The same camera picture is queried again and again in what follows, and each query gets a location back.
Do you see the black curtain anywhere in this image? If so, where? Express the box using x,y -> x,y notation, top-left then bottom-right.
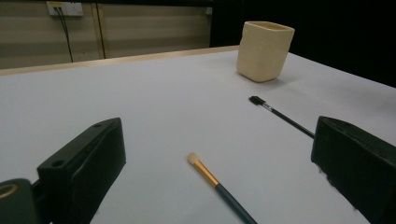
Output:
209,0 -> 396,89

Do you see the thin vertical wall pipe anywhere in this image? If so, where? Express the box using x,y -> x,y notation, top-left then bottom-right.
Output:
94,3 -> 107,60

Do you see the white table cover sheet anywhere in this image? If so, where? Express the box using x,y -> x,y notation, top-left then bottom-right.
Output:
0,49 -> 396,224

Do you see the black makeup brush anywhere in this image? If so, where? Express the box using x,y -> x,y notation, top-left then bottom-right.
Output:
247,95 -> 316,140

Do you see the cream square cup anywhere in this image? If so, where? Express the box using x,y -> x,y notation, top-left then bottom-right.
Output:
235,21 -> 296,83

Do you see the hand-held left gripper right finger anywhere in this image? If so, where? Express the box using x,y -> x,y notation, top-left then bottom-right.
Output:
310,115 -> 396,224

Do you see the black wall socket cable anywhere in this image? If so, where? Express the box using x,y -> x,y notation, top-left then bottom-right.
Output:
54,7 -> 75,63

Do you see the white wall socket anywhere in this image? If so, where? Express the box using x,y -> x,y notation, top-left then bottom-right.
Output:
46,0 -> 84,17

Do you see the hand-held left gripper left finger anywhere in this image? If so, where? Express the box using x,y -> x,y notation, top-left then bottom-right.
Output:
36,117 -> 127,224

